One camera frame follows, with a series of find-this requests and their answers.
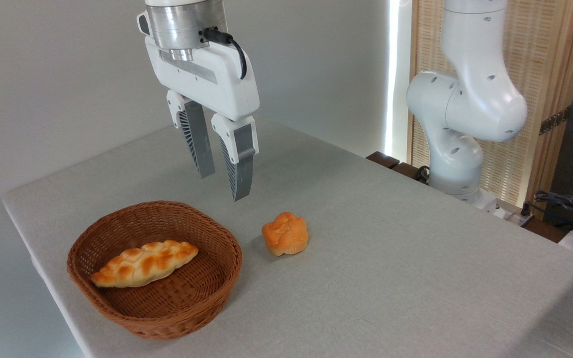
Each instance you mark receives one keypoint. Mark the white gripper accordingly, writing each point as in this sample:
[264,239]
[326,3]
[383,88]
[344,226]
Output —
[217,82]

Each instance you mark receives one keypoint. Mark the long braided bread loaf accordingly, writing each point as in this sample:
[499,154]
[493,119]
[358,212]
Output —
[144,263]

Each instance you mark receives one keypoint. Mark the round flower-shaped bread bun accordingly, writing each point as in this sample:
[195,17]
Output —
[285,233]

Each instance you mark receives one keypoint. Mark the brown wicker basket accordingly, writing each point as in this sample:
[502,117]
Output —
[167,308]

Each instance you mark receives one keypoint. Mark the dark brown wooden furniture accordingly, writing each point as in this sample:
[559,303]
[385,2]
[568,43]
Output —
[383,159]

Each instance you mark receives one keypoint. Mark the dark metal screen hinge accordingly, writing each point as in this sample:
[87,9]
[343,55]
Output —
[555,121]

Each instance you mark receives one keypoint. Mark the wooden slatted folding screen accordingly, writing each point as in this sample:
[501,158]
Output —
[545,59]

